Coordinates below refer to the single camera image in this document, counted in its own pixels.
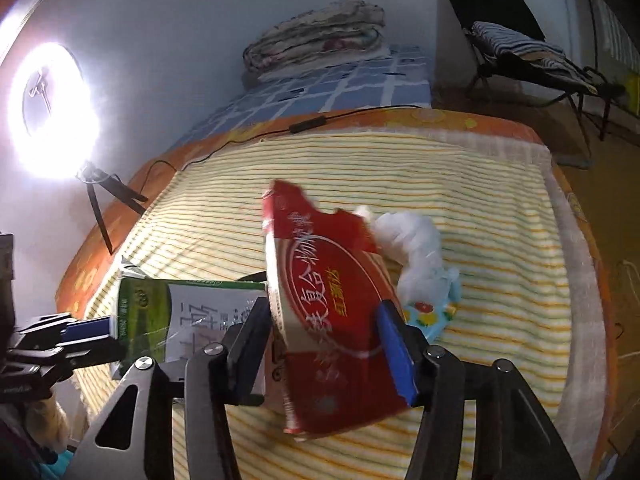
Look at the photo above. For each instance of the orange floral sheet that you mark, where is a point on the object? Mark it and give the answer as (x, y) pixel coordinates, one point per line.
(95, 250)

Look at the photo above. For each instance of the black tripod stand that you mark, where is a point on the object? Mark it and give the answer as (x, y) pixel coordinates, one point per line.
(102, 200)

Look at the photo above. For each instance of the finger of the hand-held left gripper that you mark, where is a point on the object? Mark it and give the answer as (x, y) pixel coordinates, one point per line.
(75, 360)
(87, 329)

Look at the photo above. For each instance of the person's left hand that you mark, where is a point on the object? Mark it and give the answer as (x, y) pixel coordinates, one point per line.
(47, 422)

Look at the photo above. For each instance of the blue checked bed sheet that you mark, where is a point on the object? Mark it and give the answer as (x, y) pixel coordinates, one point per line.
(330, 85)

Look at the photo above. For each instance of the yellow striped cloth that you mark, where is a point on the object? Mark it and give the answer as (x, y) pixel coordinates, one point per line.
(450, 185)

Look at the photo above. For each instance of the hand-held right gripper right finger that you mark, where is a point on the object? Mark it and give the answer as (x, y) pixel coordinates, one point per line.
(395, 355)

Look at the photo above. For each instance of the folded floral quilt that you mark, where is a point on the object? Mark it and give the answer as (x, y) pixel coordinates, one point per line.
(315, 35)

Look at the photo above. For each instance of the red paper packaging box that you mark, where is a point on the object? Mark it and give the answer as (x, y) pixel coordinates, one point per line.
(330, 310)

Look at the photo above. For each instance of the white plastic bag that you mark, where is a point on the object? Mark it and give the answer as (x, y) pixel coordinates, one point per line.
(415, 250)

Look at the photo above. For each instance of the striped clothes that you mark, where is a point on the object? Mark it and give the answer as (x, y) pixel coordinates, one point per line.
(525, 42)

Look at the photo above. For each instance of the light blue flowered wrapper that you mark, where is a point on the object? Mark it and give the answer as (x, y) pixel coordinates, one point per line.
(430, 317)

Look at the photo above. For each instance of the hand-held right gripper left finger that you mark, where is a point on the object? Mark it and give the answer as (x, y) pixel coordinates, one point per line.
(247, 350)

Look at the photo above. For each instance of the black folding chair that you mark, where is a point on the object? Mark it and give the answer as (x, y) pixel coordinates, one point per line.
(505, 10)

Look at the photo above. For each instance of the green and white milk carton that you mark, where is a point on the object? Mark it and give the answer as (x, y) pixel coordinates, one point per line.
(175, 320)

